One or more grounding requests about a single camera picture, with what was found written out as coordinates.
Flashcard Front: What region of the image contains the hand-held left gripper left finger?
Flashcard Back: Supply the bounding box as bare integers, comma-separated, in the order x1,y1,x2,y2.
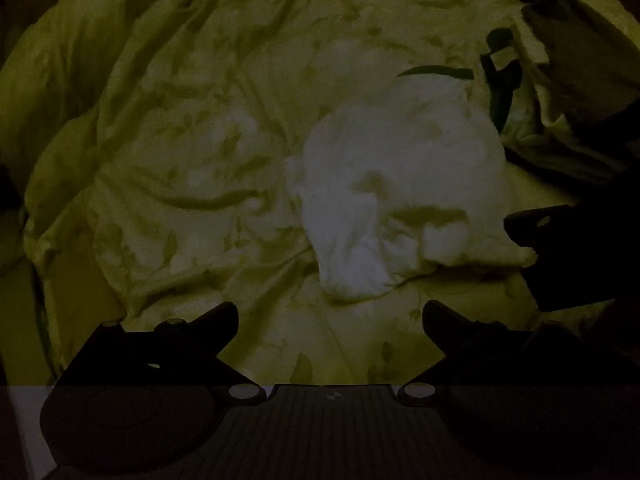
65,301,266,407

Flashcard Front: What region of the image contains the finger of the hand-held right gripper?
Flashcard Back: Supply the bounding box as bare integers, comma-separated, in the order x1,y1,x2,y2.
504,206,573,248

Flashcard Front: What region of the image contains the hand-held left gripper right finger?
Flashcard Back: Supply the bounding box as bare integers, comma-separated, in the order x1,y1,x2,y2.
397,300,601,408

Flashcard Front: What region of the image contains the white small garment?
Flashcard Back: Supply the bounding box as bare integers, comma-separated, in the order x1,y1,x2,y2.
284,76,537,302

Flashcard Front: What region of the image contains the yellow-green leaf print bed sheet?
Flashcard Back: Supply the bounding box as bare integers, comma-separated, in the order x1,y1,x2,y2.
0,0,640,391

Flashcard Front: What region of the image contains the dark green strap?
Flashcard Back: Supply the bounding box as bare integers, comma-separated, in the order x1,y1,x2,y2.
479,27,524,132

